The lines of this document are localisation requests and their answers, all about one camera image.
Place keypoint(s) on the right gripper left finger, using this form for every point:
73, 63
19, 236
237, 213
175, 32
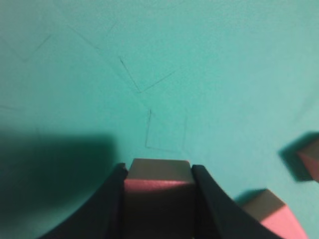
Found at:
100, 217

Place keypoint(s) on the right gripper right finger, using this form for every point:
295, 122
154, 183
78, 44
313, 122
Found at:
217, 216

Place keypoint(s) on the left-column cube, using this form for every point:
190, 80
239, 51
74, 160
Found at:
309, 155
274, 214

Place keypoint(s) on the green cloth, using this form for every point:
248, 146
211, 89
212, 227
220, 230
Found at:
229, 84

